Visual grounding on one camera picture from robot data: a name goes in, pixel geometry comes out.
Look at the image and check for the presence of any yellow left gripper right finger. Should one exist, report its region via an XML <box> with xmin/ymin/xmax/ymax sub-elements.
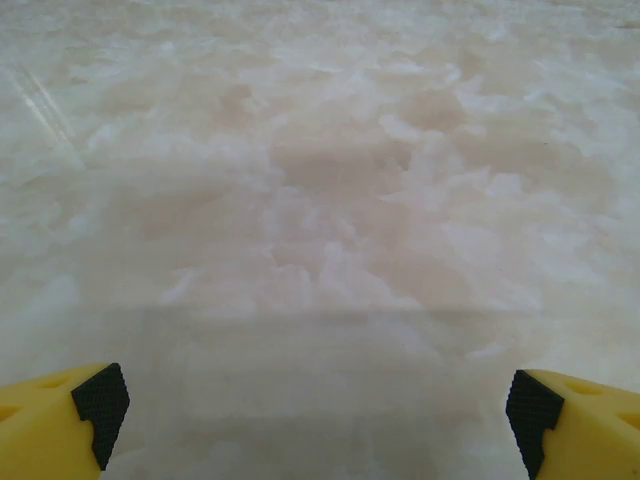
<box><xmin>504</xmin><ymin>368</ymin><xmax>640</xmax><ymax>480</ymax></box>

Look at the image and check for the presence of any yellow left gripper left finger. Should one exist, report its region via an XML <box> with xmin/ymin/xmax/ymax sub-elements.
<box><xmin>0</xmin><ymin>362</ymin><xmax>131</xmax><ymax>480</ymax></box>

